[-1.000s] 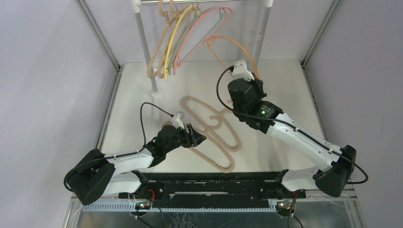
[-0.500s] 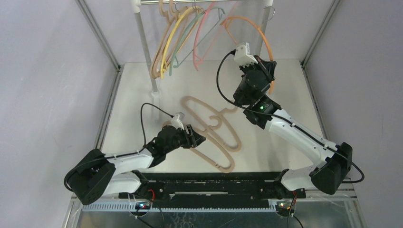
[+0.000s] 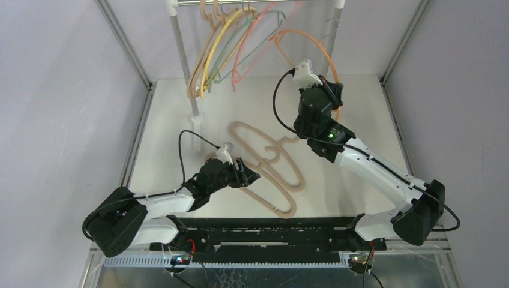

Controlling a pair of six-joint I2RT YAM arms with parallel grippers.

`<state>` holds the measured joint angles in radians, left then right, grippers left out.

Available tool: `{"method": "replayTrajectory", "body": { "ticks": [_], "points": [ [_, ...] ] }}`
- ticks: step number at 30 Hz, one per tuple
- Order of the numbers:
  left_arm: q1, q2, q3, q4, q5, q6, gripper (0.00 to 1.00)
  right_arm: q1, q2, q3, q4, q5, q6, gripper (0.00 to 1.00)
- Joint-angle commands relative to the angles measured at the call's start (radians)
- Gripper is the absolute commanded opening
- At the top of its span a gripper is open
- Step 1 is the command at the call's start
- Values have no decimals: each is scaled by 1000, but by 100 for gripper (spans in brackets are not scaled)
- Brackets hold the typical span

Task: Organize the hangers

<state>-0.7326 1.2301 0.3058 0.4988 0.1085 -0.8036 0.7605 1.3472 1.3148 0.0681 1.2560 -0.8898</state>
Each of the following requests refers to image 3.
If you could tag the green wire hanger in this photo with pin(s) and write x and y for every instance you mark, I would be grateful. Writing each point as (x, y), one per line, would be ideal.
(221, 57)

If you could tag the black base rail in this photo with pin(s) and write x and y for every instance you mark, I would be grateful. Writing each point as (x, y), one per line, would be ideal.
(269, 240)

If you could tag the pink wire hanger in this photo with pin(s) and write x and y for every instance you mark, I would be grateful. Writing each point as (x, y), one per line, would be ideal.
(259, 33)

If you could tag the beige plastic hanger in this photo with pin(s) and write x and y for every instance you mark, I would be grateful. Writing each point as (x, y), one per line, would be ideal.
(267, 151)
(273, 195)
(215, 21)
(210, 73)

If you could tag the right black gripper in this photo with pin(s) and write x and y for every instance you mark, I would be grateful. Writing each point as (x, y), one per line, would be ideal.
(328, 92)

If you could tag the yellow wire hanger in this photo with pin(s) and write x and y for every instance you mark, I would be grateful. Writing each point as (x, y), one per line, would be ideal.
(232, 39)

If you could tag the orange wire hanger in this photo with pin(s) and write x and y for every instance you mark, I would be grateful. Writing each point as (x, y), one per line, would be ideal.
(277, 38)

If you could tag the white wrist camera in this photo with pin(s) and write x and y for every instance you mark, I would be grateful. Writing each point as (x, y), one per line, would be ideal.
(223, 153)
(304, 76)

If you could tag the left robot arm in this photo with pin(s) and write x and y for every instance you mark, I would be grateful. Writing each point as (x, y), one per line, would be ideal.
(125, 219)

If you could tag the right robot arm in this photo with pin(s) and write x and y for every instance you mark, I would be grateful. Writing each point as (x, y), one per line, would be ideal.
(418, 205)

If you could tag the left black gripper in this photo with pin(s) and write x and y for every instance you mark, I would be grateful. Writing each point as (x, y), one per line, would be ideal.
(248, 176)

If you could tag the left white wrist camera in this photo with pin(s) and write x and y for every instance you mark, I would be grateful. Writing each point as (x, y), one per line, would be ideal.
(223, 153)

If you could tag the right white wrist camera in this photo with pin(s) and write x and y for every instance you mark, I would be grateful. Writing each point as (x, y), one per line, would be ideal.
(304, 76)

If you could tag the white metal clothes rack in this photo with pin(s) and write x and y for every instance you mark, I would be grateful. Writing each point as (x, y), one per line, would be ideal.
(197, 119)

